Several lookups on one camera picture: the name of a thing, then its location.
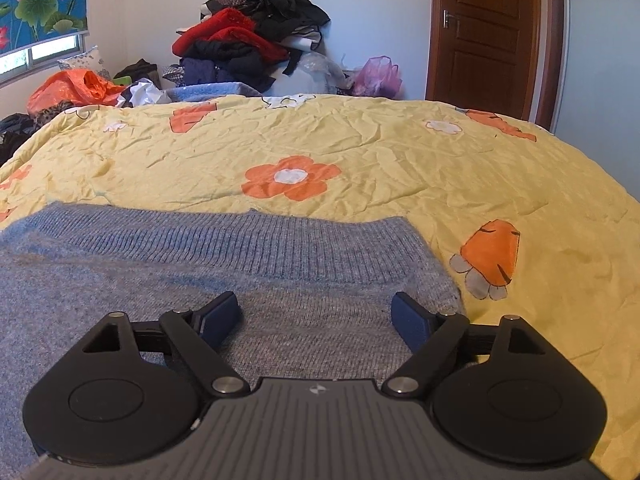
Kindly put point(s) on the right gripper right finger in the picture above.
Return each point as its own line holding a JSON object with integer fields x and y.
{"x": 500, "y": 391}

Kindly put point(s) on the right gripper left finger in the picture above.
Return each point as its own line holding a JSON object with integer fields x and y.
{"x": 129, "y": 390}

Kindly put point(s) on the blue grey knitted sweater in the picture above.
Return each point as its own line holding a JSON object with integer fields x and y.
{"x": 315, "y": 294}

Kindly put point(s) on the dark clothes at bedside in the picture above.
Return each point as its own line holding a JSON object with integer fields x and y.
{"x": 17, "y": 128}

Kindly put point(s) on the dark navy clothes pile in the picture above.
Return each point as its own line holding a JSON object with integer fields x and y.
{"x": 206, "y": 62}

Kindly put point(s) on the black clothes pile top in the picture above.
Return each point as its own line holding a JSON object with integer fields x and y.
{"x": 276, "y": 20}

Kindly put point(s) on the yellow floral bed quilt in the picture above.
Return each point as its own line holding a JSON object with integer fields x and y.
{"x": 525, "y": 223}

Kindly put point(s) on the white crumpled cloth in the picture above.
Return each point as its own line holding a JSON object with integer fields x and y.
{"x": 142, "y": 92}

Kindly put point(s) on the light blue folded cloth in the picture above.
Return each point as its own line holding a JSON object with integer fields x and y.
{"x": 215, "y": 90}

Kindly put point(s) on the orange plastic bag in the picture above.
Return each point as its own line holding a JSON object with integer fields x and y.
{"x": 81, "y": 87}

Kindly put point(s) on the patterned pillow by window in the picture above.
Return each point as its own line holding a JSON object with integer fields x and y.
{"x": 88, "y": 60}

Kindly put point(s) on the purple plastic bag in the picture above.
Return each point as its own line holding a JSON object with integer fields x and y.
{"x": 379, "y": 78}

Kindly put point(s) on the brown wooden door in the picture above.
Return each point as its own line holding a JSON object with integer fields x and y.
{"x": 504, "y": 56}

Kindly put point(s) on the red garment on pile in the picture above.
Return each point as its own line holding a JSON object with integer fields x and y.
{"x": 230, "y": 25}

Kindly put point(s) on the silver door handle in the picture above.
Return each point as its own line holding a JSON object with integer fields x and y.
{"x": 448, "y": 19}

